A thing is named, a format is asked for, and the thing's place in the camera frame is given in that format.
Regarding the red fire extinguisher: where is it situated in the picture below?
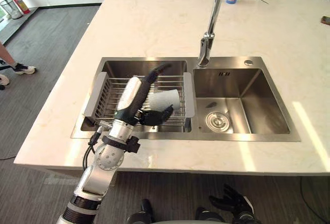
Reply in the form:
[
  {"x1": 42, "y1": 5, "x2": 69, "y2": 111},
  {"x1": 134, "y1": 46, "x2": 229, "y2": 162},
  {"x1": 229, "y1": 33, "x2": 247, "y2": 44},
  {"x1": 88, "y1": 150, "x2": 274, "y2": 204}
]
[{"x1": 10, "y1": 0, "x2": 31, "y2": 15}]

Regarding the stainless steel double sink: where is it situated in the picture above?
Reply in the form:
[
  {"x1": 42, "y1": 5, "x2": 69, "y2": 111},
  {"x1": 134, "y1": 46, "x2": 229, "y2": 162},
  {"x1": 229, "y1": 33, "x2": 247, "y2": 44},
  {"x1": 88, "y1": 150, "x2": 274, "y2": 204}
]
[{"x1": 70, "y1": 56, "x2": 302, "y2": 143}]

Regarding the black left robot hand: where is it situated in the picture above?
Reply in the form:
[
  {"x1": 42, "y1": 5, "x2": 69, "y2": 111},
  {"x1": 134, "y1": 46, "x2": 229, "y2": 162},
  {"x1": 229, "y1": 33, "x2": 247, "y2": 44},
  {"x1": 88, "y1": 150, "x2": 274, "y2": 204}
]
[{"x1": 114, "y1": 62, "x2": 174, "y2": 127}]

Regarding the chrome kitchen faucet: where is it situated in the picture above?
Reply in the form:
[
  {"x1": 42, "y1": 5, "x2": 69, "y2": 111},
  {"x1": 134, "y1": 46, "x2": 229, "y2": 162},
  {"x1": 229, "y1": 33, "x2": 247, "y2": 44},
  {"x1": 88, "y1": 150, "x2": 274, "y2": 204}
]
[{"x1": 182, "y1": 0, "x2": 232, "y2": 67}]

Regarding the white shoe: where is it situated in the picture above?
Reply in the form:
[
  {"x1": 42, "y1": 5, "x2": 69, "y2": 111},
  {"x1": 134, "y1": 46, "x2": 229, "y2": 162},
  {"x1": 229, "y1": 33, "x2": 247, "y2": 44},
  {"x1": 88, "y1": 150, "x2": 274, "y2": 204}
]
[{"x1": 0, "y1": 74, "x2": 10, "y2": 91}]

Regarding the person's leg with sneaker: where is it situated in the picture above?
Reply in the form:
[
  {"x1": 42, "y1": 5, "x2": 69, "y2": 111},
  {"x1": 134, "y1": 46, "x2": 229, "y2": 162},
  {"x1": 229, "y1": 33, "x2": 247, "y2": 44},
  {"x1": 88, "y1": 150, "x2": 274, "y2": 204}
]
[{"x1": 0, "y1": 41, "x2": 37, "y2": 76}]

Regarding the white paper cup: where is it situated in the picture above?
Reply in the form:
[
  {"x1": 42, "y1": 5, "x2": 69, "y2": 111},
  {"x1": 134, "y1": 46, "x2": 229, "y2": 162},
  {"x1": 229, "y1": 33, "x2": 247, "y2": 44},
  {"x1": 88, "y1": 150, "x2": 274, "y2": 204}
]
[{"x1": 148, "y1": 89, "x2": 182, "y2": 112}]

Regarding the wire mesh waste bin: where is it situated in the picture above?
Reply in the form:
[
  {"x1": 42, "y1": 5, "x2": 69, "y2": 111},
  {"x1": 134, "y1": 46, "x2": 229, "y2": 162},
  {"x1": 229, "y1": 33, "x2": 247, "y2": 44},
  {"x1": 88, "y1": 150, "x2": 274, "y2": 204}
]
[{"x1": 0, "y1": 0, "x2": 23, "y2": 20}]

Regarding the black floor cable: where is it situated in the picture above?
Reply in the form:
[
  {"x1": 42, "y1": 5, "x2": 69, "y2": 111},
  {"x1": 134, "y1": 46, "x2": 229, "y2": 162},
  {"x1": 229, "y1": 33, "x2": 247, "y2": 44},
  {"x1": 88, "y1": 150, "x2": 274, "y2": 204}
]
[{"x1": 0, "y1": 149, "x2": 19, "y2": 161}]

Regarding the wire dish drainer basket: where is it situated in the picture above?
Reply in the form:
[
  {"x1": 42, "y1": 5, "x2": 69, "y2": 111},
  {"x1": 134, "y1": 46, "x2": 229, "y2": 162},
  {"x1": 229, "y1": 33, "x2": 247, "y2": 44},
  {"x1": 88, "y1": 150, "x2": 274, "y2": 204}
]
[{"x1": 82, "y1": 72, "x2": 196, "y2": 127}]

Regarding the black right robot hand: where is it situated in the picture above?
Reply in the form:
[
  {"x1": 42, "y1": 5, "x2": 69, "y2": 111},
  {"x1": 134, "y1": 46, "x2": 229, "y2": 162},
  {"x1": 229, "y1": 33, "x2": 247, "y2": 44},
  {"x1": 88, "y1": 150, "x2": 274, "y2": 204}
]
[{"x1": 208, "y1": 183, "x2": 255, "y2": 221}]

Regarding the round sink drain strainer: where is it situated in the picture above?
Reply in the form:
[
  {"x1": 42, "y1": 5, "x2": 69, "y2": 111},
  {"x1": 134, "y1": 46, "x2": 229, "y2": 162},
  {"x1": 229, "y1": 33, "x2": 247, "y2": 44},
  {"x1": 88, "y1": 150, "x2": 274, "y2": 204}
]
[{"x1": 205, "y1": 111, "x2": 232, "y2": 132}]

